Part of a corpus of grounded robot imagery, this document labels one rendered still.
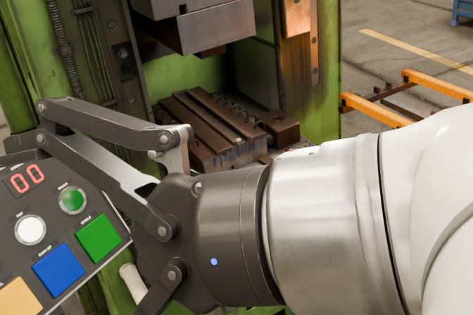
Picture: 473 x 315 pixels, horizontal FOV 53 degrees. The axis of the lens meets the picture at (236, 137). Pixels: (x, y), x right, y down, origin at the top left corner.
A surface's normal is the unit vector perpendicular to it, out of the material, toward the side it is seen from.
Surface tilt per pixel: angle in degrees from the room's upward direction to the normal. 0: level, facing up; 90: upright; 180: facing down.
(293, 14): 90
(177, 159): 67
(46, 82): 90
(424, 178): 53
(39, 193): 60
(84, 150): 34
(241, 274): 78
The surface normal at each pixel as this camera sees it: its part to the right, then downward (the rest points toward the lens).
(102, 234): 0.65, -0.25
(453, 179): -0.81, -0.58
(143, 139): -0.36, 0.14
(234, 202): -0.40, -0.59
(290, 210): -0.42, -0.35
